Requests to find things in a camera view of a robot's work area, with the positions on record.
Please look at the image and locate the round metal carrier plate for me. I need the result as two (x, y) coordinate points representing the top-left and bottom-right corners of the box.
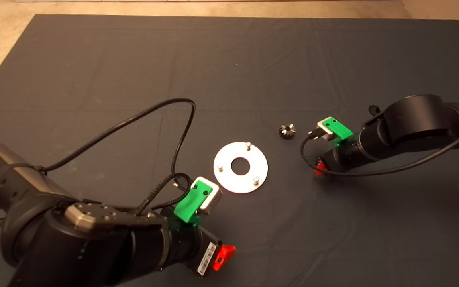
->
(214, 142), (269, 194)

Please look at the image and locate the dark grey table cloth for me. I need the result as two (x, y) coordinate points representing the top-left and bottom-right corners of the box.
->
(0, 14), (459, 287)

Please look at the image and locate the green left camera mount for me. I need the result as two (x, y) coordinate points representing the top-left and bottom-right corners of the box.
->
(173, 179), (213, 228)

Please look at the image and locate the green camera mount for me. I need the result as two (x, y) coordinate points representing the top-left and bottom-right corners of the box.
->
(173, 179), (213, 228)
(319, 117), (353, 144)

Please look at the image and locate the small steel spur gear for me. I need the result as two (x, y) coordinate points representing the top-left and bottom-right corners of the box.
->
(279, 124), (296, 140)

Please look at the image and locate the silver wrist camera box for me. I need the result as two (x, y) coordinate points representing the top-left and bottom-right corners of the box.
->
(192, 176), (223, 216)
(316, 118), (335, 141)

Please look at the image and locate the green right camera mount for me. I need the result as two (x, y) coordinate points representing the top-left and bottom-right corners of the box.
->
(319, 117), (353, 144)

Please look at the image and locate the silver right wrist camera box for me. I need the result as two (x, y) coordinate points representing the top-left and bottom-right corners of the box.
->
(316, 118), (335, 141)

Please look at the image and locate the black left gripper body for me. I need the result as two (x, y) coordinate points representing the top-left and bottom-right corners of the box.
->
(178, 228), (222, 278)

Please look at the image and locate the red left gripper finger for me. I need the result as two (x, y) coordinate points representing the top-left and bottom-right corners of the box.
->
(213, 244), (237, 272)

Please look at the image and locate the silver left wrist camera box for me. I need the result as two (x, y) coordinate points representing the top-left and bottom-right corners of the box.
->
(192, 176), (223, 216)

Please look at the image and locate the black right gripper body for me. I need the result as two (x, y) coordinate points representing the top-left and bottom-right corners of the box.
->
(324, 143), (365, 173)

